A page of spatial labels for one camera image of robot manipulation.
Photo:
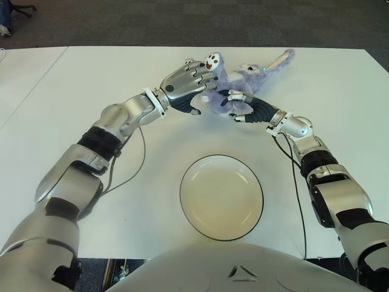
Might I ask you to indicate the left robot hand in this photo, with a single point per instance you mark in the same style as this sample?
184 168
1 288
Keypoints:
179 85

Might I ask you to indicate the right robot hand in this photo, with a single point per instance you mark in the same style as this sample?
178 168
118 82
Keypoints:
261 111

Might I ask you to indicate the purple plush doll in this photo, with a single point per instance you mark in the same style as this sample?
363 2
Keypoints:
240 85

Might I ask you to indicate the white plate with black rim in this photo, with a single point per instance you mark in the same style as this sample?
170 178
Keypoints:
221 197

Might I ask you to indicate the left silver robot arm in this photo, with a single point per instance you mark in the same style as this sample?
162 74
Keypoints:
70 176

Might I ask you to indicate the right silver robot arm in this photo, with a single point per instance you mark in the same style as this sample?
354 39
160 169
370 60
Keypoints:
340 194

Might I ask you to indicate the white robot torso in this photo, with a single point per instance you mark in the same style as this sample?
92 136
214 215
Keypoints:
197 267

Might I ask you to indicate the black office chair base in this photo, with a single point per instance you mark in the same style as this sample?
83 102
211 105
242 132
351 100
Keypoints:
21 7

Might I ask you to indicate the white shoe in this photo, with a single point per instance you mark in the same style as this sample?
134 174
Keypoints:
3 30

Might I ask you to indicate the blue trouser leg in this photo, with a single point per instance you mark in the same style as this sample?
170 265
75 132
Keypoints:
4 12

